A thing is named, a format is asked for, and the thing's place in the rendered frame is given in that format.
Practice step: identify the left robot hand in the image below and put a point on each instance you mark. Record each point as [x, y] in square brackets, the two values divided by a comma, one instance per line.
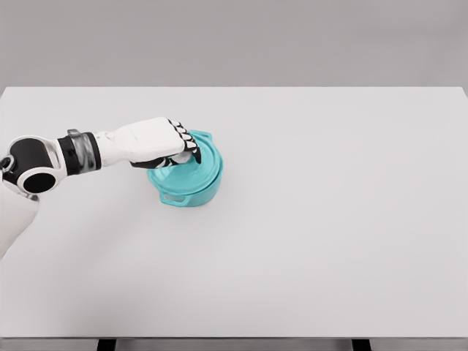
[157, 140]

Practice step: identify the teal pot lid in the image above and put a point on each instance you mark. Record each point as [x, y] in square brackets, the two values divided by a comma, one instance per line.
[190, 172]

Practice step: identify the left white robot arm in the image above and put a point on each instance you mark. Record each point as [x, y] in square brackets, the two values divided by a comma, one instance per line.
[73, 153]

